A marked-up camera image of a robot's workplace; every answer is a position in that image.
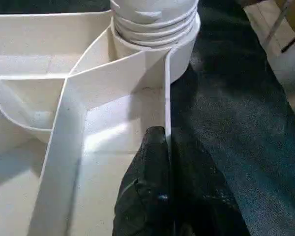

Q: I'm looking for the grey metal frame bar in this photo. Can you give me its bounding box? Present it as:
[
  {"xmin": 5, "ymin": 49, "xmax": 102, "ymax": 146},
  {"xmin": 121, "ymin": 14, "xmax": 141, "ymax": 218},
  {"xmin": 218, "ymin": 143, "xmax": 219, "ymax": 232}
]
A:
[{"xmin": 265, "ymin": 0, "xmax": 293, "ymax": 47}]

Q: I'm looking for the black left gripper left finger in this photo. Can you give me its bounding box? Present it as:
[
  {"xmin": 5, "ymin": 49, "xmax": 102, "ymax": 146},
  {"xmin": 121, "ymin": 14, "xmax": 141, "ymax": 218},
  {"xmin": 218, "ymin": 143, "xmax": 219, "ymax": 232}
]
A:
[{"xmin": 112, "ymin": 126, "xmax": 175, "ymax": 236}]

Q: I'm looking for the white plastic table top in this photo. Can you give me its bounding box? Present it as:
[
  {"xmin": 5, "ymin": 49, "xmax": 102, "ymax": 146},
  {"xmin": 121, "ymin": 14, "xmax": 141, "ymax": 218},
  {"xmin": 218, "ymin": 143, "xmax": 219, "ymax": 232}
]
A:
[{"xmin": 0, "ymin": 10, "xmax": 202, "ymax": 236}]

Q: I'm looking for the black work mat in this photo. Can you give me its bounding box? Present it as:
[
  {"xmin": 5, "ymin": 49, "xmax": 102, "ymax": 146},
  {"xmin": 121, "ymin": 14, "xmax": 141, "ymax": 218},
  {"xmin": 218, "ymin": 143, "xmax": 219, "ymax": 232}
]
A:
[{"xmin": 0, "ymin": 0, "xmax": 295, "ymax": 236}]

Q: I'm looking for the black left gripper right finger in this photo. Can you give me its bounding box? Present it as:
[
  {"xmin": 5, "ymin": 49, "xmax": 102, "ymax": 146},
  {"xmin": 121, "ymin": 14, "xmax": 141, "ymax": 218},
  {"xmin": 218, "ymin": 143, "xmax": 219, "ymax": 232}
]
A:
[{"xmin": 170, "ymin": 130, "xmax": 251, "ymax": 236}]

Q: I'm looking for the white plastic table leg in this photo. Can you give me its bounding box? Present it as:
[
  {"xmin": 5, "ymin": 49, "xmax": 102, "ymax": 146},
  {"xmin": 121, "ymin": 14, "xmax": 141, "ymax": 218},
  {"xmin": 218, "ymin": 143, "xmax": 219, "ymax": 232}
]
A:
[{"xmin": 109, "ymin": 0, "xmax": 200, "ymax": 49}]

